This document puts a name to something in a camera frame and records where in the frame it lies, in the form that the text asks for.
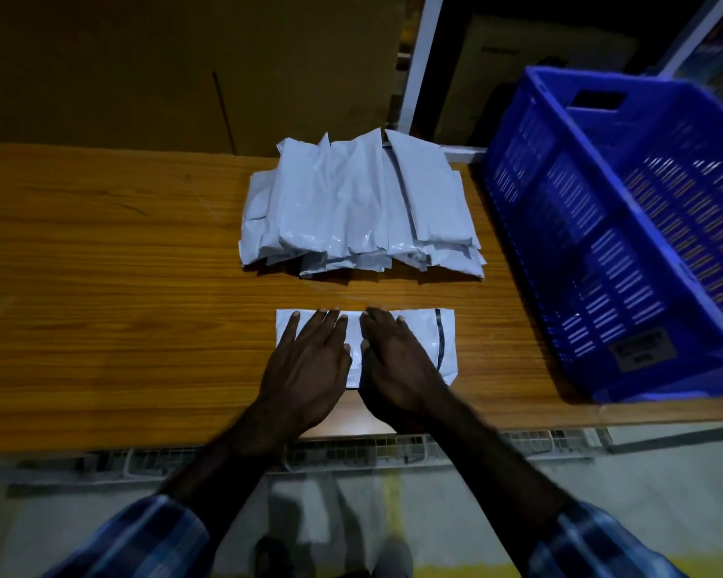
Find person's left hand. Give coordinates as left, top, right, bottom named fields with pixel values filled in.
left=257, top=308, right=354, bottom=439

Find person's right hand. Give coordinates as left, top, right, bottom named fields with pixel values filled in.
left=358, top=305, right=460, bottom=435

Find white mailer packet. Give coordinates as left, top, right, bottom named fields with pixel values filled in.
left=275, top=307, right=459, bottom=389

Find person's left forearm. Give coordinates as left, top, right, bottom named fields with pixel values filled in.
left=157, top=408, right=306, bottom=548

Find person's right forearm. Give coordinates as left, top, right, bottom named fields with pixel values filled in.
left=398, top=394, right=580, bottom=575

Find pile of white mailer bags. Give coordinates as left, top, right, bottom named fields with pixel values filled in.
left=239, top=128, right=488, bottom=280

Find person's dark shoe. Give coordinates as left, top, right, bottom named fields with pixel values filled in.
left=372, top=535, right=415, bottom=578

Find grey label sticker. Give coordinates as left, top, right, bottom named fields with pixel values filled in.
left=608, top=326, right=678, bottom=373

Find blue plastic crate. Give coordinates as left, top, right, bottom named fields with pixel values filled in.
left=481, top=65, right=723, bottom=405

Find blue plaid shirt sleeve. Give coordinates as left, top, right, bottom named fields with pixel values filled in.
left=41, top=494, right=216, bottom=578
left=527, top=499, right=689, bottom=578

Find small brown cardboard box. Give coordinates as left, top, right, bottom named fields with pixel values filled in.
left=433, top=13, right=641, bottom=146

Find large brown cardboard box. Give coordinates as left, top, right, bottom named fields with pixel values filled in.
left=0, top=0, right=408, bottom=157

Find colourful goods on shelf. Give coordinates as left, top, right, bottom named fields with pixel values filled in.
left=675, top=2, right=723, bottom=118

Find white wire mesh tray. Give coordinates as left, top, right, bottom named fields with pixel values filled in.
left=81, top=428, right=612, bottom=479

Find white metal shelf post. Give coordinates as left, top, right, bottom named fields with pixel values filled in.
left=658, top=0, right=723, bottom=79
left=396, top=0, right=446, bottom=135

